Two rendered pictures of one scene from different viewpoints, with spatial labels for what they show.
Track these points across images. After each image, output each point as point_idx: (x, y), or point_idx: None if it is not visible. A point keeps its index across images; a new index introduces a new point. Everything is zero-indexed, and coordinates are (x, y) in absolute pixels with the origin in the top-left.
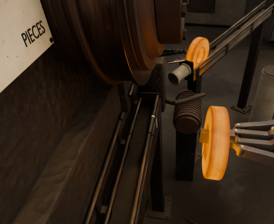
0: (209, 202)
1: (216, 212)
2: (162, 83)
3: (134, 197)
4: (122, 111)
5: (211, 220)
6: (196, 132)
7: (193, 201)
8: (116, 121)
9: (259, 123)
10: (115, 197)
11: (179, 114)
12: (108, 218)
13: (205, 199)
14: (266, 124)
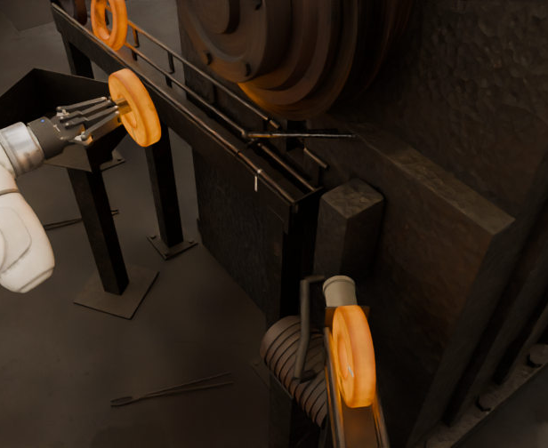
0: (213, 436)
1: (194, 429)
2: (317, 228)
3: (191, 112)
4: (279, 126)
5: (192, 411)
6: (271, 372)
7: (239, 417)
8: (270, 116)
9: (98, 124)
10: (221, 125)
11: (300, 317)
12: (200, 100)
13: (223, 436)
14: (92, 127)
